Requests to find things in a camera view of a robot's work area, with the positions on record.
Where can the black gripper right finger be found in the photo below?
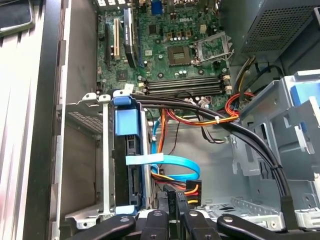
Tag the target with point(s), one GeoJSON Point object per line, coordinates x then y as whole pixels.
{"type": "Point", "coordinates": [197, 225]}

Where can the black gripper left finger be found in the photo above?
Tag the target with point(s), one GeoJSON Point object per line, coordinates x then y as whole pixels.
{"type": "Point", "coordinates": [155, 225]}

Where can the hard disk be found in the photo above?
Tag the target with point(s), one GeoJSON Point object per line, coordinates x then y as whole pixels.
{"type": "Point", "coordinates": [126, 120]}

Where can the silver disk bay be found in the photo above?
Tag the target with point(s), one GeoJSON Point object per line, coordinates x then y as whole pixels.
{"type": "Point", "coordinates": [107, 162]}

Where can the black PC case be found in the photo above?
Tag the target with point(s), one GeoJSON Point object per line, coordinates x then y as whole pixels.
{"type": "Point", "coordinates": [212, 160]}

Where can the black RAM slot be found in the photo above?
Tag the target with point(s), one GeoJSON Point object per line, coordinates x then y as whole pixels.
{"type": "Point", "coordinates": [185, 84]}
{"type": "Point", "coordinates": [186, 92]}
{"type": "Point", "coordinates": [185, 80]}
{"type": "Point", "coordinates": [185, 88]}

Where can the silver drive cage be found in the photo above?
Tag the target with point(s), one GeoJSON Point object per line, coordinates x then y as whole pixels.
{"type": "Point", "coordinates": [280, 100]}

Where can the blue drive latch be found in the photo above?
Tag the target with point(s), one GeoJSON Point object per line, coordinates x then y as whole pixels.
{"type": "Point", "coordinates": [302, 93]}

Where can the CPU socket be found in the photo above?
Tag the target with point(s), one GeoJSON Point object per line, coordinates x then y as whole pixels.
{"type": "Point", "coordinates": [178, 56]}

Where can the blue expansion slot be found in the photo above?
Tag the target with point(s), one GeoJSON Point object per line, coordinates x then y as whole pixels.
{"type": "Point", "coordinates": [141, 55]}

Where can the thin metal locking lever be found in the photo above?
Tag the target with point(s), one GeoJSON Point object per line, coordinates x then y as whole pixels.
{"type": "Point", "coordinates": [232, 52]}

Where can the black expansion slot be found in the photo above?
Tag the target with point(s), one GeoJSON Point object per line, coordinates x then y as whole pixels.
{"type": "Point", "coordinates": [108, 47]}

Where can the green motherboard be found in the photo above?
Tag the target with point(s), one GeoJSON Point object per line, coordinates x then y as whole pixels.
{"type": "Point", "coordinates": [162, 40]}

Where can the metal socket cover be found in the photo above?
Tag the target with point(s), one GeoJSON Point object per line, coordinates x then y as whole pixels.
{"type": "Point", "coordinates": [211, 38]}

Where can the white expansion slot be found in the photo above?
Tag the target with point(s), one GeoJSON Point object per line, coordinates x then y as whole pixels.
{"type": "Point", "coordinates": [116, 40]}

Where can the black graphics card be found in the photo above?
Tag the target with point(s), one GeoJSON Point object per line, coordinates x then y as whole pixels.
{"type": "Point", "coordinates": [128, 37]}

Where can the grey power supply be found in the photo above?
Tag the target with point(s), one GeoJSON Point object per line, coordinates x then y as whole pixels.
{"type": "Point", "coordinates": [275, 25]}

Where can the blue VGA port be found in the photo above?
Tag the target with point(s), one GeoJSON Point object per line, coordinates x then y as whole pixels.
{"type": "Point", "coordinates": [156, 7]}

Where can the black flat pad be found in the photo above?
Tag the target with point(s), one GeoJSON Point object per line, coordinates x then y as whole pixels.
{"type": "Point", "coordinates": [15, 12]}

